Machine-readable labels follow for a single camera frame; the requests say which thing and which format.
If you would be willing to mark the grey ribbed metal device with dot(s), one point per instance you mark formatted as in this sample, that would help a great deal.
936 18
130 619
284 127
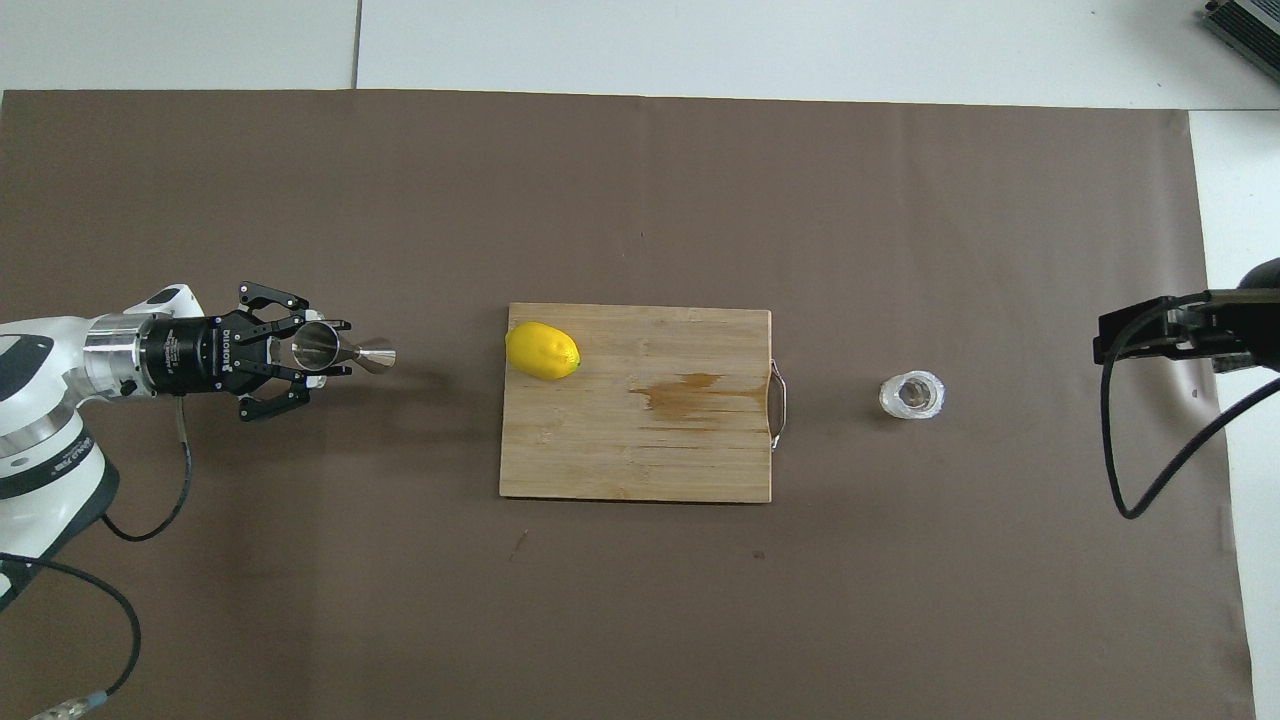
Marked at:
1250 25

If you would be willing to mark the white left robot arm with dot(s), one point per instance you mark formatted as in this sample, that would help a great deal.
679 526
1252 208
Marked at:
40 450

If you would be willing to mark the brown paper table mat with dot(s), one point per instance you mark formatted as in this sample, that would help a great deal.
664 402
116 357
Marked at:
400 200

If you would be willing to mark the wooden cutting board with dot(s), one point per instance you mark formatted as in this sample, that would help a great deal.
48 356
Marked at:
620 450

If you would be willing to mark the steel double jigger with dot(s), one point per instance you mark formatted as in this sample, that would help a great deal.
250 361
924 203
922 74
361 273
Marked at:
365 354

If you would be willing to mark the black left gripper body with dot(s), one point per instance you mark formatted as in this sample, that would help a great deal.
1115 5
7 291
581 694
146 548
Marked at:
190 355

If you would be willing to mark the yellow lemon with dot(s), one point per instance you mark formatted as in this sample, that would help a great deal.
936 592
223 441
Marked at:
542 351

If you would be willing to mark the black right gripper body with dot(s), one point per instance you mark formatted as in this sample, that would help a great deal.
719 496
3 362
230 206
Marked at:
1245 330

